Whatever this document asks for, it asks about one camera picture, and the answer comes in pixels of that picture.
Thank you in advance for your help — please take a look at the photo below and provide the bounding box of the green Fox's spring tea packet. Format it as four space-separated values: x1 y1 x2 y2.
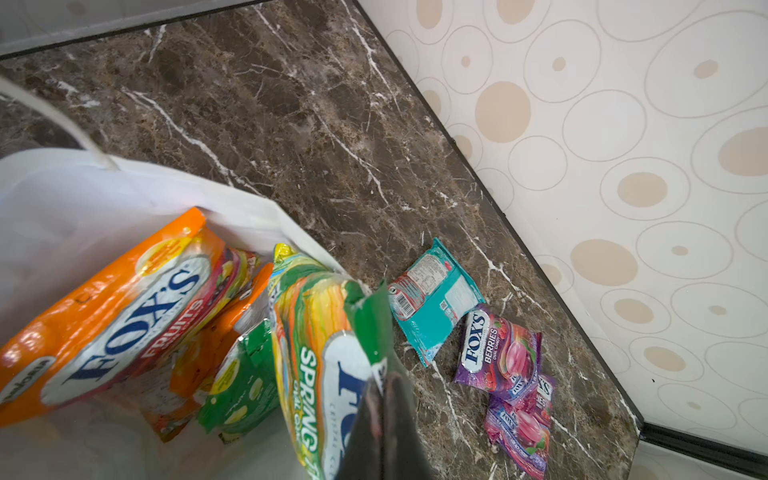
198 320 279 444

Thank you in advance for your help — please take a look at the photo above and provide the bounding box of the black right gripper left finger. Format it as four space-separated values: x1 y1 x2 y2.
336 379 384 480

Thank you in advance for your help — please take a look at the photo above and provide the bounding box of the white floral paper bag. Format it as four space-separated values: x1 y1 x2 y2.
0 75 349 480

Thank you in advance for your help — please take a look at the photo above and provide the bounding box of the teal snack packet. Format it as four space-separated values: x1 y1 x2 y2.
388 238 485 367

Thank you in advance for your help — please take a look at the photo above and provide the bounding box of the orange snack packet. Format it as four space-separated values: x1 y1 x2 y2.
141 263 273 442
1 208 260 426

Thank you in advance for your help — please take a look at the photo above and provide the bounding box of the purple Fox's candy packet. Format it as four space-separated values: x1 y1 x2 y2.
454 304 542 403

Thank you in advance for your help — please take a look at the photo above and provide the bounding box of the black right corner post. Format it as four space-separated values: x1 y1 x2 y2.
640 423 767 479

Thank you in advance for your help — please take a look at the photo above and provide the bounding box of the yellow green snack packet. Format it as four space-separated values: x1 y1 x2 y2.
268 243 393 479

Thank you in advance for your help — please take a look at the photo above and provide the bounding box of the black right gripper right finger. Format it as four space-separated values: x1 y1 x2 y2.
382 372 432 480

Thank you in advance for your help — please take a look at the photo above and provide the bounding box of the pink candy packet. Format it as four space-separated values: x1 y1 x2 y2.
484 375 557 479

